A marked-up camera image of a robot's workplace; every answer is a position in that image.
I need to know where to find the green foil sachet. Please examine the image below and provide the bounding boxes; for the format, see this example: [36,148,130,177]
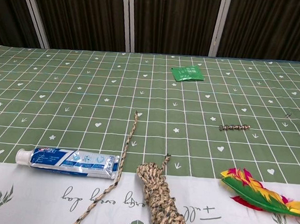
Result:
[170,64,205,83]

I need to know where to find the green grid tablecloth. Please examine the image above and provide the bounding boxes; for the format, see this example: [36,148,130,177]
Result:
[0,37,300,224]

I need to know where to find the blue white toothpaste tube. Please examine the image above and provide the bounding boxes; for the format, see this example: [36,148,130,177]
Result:
[15,144,121,181]

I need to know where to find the dark ribbed partition panel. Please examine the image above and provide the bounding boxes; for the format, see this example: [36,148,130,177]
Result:
[216,0,300,64]
[23,0,131,55]
[128,0,224,60]
[0,0,47,50]

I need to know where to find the colourful feather shuttlecock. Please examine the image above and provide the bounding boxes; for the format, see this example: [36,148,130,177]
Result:
[216,166,300,220]

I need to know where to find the braided camouflage rope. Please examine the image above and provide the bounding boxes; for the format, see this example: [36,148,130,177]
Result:
[71,106,200,224]

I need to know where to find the white partition frame post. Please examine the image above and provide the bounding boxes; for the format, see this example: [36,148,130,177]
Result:
[208,0,233,59]
[123,0,140,53]
[13,0,54,50]

